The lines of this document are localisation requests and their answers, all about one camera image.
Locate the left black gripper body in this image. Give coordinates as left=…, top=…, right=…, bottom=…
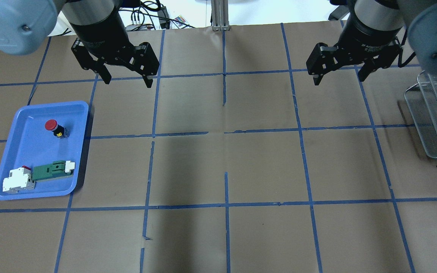
left=71, top=38, right=160, bottom=76

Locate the red emergency stop button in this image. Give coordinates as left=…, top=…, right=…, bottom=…
left=44, top=119, right=68, bottom=138

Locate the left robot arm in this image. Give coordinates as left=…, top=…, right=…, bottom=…
left=0, top=0, right=160, bottom=88

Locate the aluminium frame post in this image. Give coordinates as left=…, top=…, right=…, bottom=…
left=211, top=0, right=230, bottom=31

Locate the green terminal block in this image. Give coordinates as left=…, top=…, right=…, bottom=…
left=32, top=160, right=76, bottom=182

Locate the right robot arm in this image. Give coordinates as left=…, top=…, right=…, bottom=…
left=306, top=0, right=437, bottom=85

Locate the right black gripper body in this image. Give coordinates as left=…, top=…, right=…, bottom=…
left=306, top=37, right=403, bottom=75

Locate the black cables bundle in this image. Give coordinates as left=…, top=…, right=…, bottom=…
left=120, top=0, right=196, bottom=31

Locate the blue plastic tray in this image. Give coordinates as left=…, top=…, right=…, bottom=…
left=0, top=101, right=89, bottom=200

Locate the white circuit breaker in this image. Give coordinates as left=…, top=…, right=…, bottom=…
left=2, top=166, right=35, bottom=194

